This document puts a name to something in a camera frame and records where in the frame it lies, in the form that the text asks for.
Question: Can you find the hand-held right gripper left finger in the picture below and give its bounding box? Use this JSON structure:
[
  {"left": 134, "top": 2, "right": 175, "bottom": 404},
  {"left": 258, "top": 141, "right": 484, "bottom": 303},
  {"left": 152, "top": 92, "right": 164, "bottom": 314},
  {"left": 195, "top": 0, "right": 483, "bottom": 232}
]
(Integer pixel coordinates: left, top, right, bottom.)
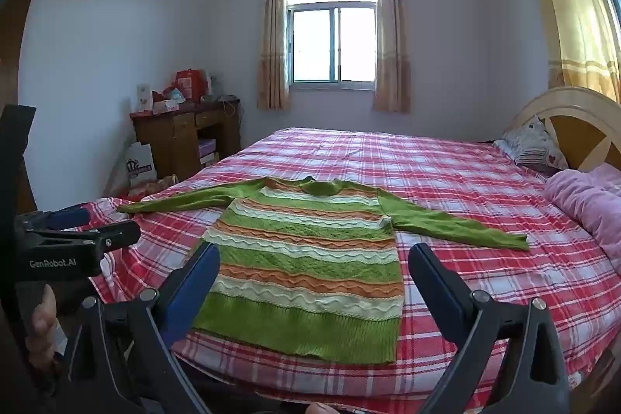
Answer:
[{"left": 61, "top": 242, "right": 221, "bottom": 414}]

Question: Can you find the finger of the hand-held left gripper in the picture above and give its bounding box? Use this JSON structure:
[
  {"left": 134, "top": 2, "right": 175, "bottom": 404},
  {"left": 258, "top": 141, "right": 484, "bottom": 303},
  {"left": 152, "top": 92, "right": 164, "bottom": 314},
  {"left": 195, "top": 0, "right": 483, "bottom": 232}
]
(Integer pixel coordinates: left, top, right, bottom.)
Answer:
[
  {"left": 19, "top": 208, "right": 92, "bottom": 231},
  {"left": 22, "top": 220, "right": 142, "bottom": 252}
]

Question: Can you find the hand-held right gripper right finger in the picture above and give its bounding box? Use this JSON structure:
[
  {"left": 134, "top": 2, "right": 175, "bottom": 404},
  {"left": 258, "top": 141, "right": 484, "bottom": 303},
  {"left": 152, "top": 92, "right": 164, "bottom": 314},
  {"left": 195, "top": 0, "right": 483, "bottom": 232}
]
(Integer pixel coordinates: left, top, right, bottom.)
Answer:
[{"left": 408, "top": 242, "right": 571, "bottom": 414}]

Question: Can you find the green striped knit sweater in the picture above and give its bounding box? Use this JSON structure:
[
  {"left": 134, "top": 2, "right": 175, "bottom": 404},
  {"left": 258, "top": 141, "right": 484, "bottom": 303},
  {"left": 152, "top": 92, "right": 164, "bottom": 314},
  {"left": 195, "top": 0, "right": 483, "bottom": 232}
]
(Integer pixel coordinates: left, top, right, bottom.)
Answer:
[{"left": 117, "top": 175, "right": 531, "bottom": 366}]

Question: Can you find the person's left hand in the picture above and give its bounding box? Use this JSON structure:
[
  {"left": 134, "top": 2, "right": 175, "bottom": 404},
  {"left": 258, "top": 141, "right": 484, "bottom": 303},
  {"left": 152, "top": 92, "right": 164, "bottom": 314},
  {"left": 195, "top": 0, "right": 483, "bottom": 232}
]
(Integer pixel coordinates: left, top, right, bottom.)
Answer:
[{"left": 24, "top": 285, "right": 59, "bottom": 377}]

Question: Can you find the orange plastic bag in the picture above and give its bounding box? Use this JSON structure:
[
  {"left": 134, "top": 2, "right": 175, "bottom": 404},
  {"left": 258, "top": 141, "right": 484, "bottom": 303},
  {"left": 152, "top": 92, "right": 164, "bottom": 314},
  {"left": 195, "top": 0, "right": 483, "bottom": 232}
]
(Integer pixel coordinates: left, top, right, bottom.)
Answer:
[{"left": 127, "top": 174, "right": 179, "bottom": 203}]

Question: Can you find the white paper bag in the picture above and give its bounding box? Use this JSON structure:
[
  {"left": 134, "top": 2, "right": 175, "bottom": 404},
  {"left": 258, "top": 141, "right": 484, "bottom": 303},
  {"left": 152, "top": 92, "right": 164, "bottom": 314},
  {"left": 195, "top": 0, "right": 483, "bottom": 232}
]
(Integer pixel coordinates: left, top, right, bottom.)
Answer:
[{"left": 126, "top": 141, "right": 158, "bottom": 189}]

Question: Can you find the brown wooden desk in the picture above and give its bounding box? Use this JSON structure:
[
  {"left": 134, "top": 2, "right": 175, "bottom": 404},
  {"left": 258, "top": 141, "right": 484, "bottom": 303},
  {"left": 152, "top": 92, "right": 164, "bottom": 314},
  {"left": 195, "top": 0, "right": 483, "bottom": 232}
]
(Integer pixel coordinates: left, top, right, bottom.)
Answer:
[{"left": 129, "top": 98, "right": 242, "bottom": 188}]

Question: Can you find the bed with red plaid sheet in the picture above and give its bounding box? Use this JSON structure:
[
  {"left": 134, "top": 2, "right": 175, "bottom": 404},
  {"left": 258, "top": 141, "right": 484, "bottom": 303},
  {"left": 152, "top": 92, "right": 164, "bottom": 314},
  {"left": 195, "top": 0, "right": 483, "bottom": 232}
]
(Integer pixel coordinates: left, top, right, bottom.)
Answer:
[{"left": 90, "top": 127, "right": 621, "bottom": 414}]

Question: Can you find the red gift box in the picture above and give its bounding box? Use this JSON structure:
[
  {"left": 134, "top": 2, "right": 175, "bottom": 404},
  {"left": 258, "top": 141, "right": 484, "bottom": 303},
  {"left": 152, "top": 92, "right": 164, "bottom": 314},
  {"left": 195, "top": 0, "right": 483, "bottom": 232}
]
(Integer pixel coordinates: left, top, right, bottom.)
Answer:
[{"left": 173, "top": 69, "right": 210, "bottom": 102}]

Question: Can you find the floral grey pillow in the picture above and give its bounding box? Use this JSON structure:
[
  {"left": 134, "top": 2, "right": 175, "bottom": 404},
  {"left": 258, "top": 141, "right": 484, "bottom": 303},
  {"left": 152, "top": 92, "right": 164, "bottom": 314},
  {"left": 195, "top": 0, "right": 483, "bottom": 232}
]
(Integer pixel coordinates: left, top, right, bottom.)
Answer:
[{"left": 494, "top": 116, "right": 569, "bottom": 176}]

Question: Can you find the pink blanket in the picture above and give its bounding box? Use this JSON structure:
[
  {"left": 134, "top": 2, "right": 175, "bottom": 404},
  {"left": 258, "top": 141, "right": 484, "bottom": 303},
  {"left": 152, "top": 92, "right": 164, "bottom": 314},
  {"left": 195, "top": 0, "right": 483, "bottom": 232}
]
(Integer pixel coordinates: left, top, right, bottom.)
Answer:
[{"left": 543, "top": 163, "right": 621, "bottom": 274}]

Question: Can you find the brown wooden door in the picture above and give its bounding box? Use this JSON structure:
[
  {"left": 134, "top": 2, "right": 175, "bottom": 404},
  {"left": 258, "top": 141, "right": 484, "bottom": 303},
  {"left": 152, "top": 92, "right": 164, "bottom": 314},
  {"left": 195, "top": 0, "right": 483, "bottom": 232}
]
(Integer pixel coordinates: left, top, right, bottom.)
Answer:
[{"left": 0, "top": 0, "right": 38, "bottom": 213}]

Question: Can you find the cream wooden headboard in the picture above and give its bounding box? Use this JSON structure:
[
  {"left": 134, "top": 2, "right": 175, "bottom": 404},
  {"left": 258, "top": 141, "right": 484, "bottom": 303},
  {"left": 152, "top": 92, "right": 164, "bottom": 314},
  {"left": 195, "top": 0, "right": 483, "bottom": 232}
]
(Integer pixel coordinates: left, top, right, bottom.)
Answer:
[{"left": 505, "top": 85, "right": 621, "bottom": 173}]

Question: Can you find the peach curtain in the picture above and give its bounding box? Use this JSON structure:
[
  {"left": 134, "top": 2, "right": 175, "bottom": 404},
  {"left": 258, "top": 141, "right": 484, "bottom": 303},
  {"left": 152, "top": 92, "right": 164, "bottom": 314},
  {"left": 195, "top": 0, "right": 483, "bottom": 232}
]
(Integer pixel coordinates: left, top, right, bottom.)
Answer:
[
  {"left": 371, "top": 0, "right": 412, "bottom": 114},
  {"left": 256, "top": 0, "right": 292, "bottom": 111}
]

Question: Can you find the sliding glass window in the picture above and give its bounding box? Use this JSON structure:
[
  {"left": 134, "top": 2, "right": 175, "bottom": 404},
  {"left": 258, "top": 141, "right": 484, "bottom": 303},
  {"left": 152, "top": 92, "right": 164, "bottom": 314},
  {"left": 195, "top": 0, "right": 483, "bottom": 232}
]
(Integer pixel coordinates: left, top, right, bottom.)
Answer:
[{"left": 285, "top": 0, "right": 379, "bottom": 91}]

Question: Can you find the yellow curtain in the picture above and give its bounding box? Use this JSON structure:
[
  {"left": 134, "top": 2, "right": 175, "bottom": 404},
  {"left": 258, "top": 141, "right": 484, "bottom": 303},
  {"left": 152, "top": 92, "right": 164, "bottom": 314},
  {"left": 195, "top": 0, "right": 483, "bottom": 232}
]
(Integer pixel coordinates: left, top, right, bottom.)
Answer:
[{"left": 513, "top": 0, "right": 621, "bottom": 105}]

